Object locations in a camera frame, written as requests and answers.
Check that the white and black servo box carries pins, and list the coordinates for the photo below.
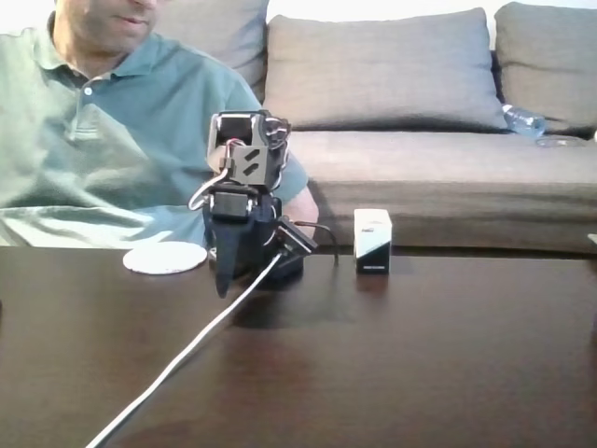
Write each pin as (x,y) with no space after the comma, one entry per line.
(372,242)

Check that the white round coaster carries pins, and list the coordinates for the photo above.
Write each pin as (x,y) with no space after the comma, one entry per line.
(163,259)

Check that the person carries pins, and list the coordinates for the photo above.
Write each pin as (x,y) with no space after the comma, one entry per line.
(116,140)

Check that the grey sofa back cushion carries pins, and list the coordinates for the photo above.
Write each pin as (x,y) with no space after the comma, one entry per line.
(550,60)
(382,70)
(224,37)

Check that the grey fabric sofa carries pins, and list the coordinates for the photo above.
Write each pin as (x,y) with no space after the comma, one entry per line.
(443,186)

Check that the clear plastic water bottle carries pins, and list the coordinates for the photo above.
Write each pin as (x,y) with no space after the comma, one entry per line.
(522,120)

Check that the clear glass dish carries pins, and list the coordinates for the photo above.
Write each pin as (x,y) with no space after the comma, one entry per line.
(559,142)

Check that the small white object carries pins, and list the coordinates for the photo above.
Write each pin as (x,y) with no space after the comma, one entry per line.
(592,239)

